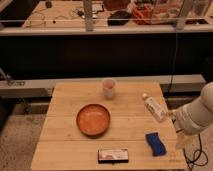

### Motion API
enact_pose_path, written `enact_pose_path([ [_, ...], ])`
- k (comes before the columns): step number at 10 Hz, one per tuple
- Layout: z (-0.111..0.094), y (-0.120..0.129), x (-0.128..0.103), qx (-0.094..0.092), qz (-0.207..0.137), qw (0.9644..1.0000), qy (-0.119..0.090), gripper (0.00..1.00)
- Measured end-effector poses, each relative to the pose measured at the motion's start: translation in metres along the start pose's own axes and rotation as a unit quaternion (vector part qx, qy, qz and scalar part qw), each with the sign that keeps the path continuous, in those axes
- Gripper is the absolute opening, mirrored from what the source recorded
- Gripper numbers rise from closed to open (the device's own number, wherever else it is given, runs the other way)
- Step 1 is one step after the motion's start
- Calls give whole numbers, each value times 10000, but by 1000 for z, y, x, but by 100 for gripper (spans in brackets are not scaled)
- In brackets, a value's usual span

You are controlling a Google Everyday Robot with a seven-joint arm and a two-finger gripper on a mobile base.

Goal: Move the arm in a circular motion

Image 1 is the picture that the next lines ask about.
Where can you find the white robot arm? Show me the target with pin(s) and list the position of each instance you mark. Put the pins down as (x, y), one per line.
(194, 117)

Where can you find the orange round bowl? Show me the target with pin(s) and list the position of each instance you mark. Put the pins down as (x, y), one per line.
(93, 119)

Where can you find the black cloth on bench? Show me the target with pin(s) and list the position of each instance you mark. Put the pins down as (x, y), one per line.
(118, 18)

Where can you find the blue sponge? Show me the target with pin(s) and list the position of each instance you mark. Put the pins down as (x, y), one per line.
(158, 148)

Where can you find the orange basket on bench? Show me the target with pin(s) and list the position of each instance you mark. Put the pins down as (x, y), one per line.
(142, 15)

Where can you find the white plastic bottle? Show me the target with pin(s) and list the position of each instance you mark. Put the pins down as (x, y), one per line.
(154, 107)

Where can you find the grey metal post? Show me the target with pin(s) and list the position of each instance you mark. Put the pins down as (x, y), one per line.
(186, 7)
(88, 14)

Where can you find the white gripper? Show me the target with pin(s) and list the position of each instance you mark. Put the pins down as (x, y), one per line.
(182, 140)

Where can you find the grey metal post right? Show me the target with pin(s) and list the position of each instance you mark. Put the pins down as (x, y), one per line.
(186, 7)

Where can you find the black white rectangular box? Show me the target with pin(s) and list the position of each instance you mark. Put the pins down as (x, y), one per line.
(113, 156)

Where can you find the translucent plastic cup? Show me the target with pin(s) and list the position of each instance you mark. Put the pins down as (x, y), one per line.
(108, 87)

